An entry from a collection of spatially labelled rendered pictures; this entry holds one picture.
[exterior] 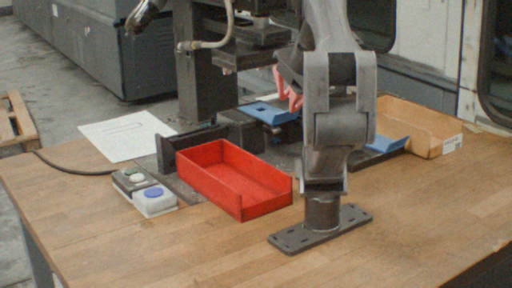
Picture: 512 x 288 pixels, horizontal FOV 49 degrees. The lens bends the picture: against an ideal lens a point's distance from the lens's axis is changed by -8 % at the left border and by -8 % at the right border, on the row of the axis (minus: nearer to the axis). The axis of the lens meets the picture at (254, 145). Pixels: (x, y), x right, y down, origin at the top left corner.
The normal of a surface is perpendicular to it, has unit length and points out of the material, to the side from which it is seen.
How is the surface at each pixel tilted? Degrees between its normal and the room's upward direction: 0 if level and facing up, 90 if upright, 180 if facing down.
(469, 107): 90
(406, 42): 90
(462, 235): 0
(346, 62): 110
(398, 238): 0
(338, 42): 20
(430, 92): 90
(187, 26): 90
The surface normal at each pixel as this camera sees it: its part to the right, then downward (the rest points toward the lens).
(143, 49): 0.51, 0.32
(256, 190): -0.04, -0.92
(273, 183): -0.82, 0.25
